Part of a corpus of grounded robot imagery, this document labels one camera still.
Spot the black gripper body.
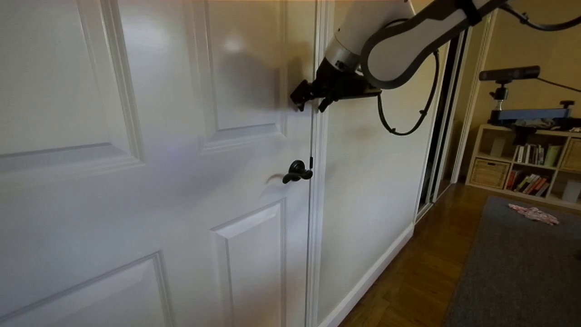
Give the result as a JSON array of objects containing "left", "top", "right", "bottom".
[{"left": 311, "top": 60, "right": 380, "bottom": 102}]

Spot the white panel door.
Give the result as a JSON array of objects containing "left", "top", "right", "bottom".
[{"left": 0, "top": 0, "right": 316, "bottom": 327}]

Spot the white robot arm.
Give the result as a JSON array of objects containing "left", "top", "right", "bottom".
[{"left": 291, "top": 0, "right": 581, "bottom": 111}]

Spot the sliding closet door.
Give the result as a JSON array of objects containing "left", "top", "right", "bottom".
[{"left": 420, "top": 31, "right": 471, "bottom": 213}]

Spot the woven storage basket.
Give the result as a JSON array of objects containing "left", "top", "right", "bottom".
[{"left": 469, "top": 158, "right": 509, "bottom": 189}]

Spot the wooden bookshelf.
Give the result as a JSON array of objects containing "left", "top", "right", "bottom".
[{"left": 467, "top": 124, "right": 581, "bottom": 209}]

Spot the pink cloth on carpet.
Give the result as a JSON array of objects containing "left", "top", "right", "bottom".
[{"left": 509, "top": 204, "right": 560, "bottom": 226}]

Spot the grey carpet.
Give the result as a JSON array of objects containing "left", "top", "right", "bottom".
[{"left": 445, "top": 197, "right": 581, "bottom": 327}]

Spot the black door lever handle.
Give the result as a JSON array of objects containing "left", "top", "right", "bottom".
[{"left": 284, "top": 160, "right": 313, "bottom": 184}]

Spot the white door frame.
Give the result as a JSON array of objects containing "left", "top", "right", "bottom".
[{"left": 305, "top": 0, "right": 335, "bottom": 327}]

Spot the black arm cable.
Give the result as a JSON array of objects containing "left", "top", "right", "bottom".
[{"left": 376, "top": 51, "right": 442, "bottom": 138}]

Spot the black camera on tripod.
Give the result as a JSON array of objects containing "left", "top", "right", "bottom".
[{"left": 478, "top": 66, "right": 540, "bottom": 124}]

